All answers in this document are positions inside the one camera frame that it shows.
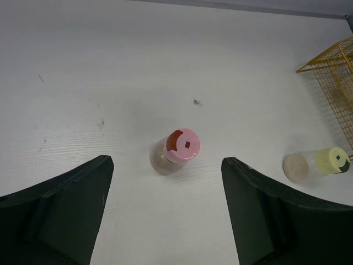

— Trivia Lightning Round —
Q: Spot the yellow lid spice shaker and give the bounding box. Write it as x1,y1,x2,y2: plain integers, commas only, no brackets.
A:
282,147,350,183

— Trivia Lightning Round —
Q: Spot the gold wire basket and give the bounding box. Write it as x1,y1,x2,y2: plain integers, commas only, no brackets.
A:
296,36,352,158

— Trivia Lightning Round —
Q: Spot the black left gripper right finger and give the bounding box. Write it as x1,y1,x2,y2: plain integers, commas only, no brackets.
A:
221,157,352,264

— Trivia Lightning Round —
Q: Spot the pink lid spice shaker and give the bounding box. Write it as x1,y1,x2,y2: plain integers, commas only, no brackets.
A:
149,128,201,175

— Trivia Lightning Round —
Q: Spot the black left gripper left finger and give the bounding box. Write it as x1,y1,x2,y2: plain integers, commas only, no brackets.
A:
1,155,114,264

